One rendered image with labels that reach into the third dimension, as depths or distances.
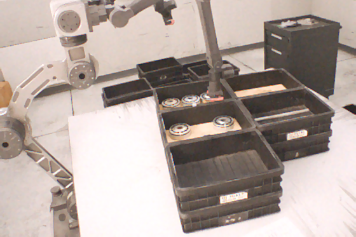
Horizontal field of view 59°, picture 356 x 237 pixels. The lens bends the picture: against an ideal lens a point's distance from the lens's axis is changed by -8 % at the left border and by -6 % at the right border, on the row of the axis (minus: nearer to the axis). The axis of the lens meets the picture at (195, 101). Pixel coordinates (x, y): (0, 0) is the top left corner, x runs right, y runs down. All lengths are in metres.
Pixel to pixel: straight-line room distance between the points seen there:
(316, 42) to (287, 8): 2.45
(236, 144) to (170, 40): 3.51
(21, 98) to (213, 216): 1.15
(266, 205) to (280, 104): 0.66
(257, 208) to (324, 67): 2.33
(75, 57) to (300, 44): 2.09
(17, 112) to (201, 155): 1.01
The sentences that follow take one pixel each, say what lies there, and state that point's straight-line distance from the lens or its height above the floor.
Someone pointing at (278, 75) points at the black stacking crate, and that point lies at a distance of 2.08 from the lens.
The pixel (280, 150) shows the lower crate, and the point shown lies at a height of 0.77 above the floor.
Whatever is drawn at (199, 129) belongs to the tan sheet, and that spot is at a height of 0.83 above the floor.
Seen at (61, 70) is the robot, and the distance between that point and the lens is 1.80.
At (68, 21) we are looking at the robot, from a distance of 1.39.
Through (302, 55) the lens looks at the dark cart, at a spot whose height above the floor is 0.65.
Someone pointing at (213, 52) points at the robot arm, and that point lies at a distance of 1.61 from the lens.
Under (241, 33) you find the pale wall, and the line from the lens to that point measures 5.27.
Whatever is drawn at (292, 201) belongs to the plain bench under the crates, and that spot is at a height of 0.70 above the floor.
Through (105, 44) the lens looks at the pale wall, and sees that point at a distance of 4.62.
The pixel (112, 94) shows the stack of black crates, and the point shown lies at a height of 0.51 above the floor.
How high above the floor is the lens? 1.69
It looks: 26 degrees down
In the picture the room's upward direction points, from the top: 5 degrees counter-clockwise
